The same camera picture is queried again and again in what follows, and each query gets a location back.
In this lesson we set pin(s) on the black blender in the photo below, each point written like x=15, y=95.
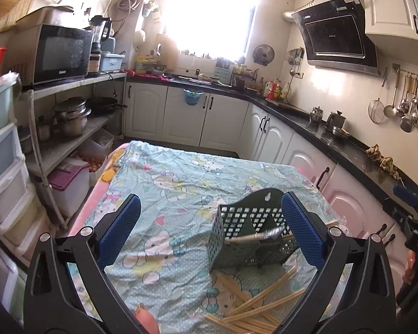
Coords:
x=99, y=38

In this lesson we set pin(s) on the round grey wall fan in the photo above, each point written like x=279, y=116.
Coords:
x=263, y=54

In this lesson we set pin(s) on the white wall cabinet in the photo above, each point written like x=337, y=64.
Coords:
x=393, y=3

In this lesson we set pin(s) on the clear box of eggs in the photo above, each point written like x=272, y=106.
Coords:
x=94, y=161

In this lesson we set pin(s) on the black microwave oven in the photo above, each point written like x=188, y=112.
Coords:
x=61, y=54

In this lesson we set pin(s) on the small steel cup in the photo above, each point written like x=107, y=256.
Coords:
x=43, y=130

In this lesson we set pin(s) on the pink round object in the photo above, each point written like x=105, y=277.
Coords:
x=147, y=320

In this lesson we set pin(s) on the grey cover on microwave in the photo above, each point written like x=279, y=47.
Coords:
x=52, y=17

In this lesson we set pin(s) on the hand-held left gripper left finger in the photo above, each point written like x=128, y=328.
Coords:
x=123, y=222

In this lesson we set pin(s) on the row of hanging kitchen utensils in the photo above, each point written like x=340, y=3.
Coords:
x=409, y=104

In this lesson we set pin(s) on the cartoon printed blue cloth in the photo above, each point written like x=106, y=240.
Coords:
x=181, y=188

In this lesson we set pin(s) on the bunch of wooden chopsticks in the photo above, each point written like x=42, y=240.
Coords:
x=250, y=295

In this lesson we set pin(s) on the blue spice drawer box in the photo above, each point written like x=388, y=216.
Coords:
x=224, y=73

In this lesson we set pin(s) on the white kitchen base cabinets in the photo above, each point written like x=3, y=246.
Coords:
x=226, y=125

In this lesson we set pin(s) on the group of oil bottles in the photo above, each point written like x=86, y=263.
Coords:
x=275, y=90

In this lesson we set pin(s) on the green plastic utensil basket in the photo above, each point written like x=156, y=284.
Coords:
x=237, y=252

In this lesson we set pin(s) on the black range hood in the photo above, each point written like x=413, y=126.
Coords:
x=334, y=34

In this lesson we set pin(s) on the small steel kettle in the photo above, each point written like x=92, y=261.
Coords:
x=317, y=114

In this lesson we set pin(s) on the yellow dish pile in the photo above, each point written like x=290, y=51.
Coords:
x=146, y=65

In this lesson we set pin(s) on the metal shelf rack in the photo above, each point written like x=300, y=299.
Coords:
x=66, y=142

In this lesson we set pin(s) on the steel bowl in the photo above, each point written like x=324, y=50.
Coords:
x=340, y=132

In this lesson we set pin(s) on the pastel plastic drawer tower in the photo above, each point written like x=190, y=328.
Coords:
x=3, y=167

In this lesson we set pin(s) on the white wall shelf holder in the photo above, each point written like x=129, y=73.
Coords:
x=149, y=8

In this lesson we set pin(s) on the flat cooktop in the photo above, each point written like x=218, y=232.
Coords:
x=289, y=106

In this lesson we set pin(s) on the kitchen window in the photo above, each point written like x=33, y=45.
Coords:
x=209, y=14

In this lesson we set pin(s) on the stack of steel pots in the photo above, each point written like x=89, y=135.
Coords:
x=71, y=118

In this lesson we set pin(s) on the steel spouted pot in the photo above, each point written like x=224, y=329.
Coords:
x=335, y=121

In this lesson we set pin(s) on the ginger roots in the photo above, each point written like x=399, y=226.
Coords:
x=385, y=163

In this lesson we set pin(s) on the black wok pan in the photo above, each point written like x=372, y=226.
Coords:
x=102, y=105

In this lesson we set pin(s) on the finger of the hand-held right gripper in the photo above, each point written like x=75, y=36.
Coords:
x=405, y=195

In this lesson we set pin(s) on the pink blanket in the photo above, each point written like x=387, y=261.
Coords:
x=101, y=188

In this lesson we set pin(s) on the hanging tools beside hood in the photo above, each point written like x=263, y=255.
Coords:
x=296, y=59

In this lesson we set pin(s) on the black stone countertop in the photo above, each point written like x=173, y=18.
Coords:
x=348, y=149

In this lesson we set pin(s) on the blue hanging bag holder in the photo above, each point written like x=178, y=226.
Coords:
x=192, y=98

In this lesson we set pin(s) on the red cloth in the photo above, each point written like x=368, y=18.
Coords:
x=142, y=74

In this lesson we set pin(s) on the black rack with jars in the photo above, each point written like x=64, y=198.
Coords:
x=245, y=78

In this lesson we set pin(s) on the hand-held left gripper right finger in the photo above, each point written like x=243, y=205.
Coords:
x=301, y=229

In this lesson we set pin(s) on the person's right hand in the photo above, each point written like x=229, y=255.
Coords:
x=411, y=268

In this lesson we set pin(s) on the clear box with purple lid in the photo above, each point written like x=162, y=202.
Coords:
x=68, y=188

